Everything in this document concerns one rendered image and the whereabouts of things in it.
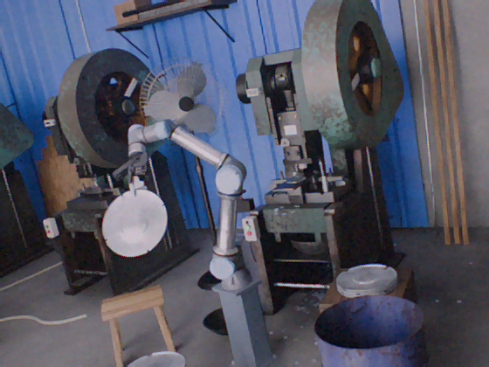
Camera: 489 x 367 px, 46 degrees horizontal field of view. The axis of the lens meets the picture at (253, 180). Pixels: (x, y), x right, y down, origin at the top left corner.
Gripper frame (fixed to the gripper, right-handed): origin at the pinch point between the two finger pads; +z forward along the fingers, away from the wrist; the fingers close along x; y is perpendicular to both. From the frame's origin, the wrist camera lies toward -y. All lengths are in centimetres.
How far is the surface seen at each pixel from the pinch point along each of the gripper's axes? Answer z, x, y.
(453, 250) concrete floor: -17, 167, 165
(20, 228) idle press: -146, 248, -196
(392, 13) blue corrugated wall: -166, 91, 156
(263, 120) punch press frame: -72, 59, 58
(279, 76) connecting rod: -85, 40, 71
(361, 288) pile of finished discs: 38, 57, 90
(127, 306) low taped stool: 14, 89, -34
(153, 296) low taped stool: 9, 94, -21
